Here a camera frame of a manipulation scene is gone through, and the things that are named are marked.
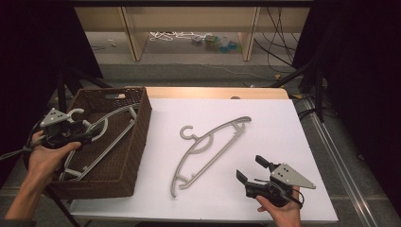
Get white board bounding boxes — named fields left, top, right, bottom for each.
left=69, top=97, right=339, bottom=224

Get black hanging cables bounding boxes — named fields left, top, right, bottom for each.
left=253, top=7, right=301, bottom=67

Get person's left hand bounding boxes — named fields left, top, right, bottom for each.
left=26, top=131, right=82, bottom=186

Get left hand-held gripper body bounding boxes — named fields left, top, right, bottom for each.
left=40, top=108, right=88, bottom=148

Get colourful plastic toys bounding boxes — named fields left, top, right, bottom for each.
left=190, top=33, right=242, bottom=54

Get light wooden table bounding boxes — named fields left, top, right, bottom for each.
left=126, top=86, right=290, bottom=100

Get grey plastic clothes hanger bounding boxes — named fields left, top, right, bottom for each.
left=169, top=115, right=253, bottom=199
left=58, top=103, right=141, bottom=183

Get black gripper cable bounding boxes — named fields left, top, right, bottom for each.
left=0, top=121, right=45, bottom=162
left=253, top=178, right=305, bottom=210

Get black tripod stand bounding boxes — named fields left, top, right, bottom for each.
left=56, top=65, right=112, bottom=114
left=270, top=60, right=325, bottom=123

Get black curtain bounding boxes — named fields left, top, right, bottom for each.
left=0, top=0, right=103, bottom=190
left=291, top=0, right=401, bottom=218

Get person's right hand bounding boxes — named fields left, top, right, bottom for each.
left=255, top=185, right=303, bottom=227

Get white cable pile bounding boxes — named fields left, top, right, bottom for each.
left=148, top=30, right=202, bottom=42

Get light wooden shelf unit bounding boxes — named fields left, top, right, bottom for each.
left=72, top=6, right=311, bottom=62

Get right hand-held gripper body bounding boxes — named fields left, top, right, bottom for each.
left=245, top=163, right=317, bottom=208

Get brown woven basket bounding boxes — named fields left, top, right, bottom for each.
left=46, top=86, right=153, bottom=200

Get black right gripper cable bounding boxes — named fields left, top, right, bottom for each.
left=253, top=178, right=305, bottom=210

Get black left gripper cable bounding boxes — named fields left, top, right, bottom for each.
left=0, top=121, right=45, bottom=162

